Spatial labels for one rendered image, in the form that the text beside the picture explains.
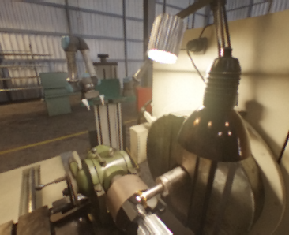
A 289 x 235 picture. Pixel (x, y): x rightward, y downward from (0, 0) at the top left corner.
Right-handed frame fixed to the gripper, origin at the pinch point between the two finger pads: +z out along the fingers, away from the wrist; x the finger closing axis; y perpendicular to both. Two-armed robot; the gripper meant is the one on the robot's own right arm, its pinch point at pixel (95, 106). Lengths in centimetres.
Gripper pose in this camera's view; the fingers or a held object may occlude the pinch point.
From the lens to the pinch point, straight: 146.1
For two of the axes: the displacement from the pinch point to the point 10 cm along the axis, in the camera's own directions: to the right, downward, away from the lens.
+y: -4.4, 0.9, 9.0
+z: 3.1, 9.5, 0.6
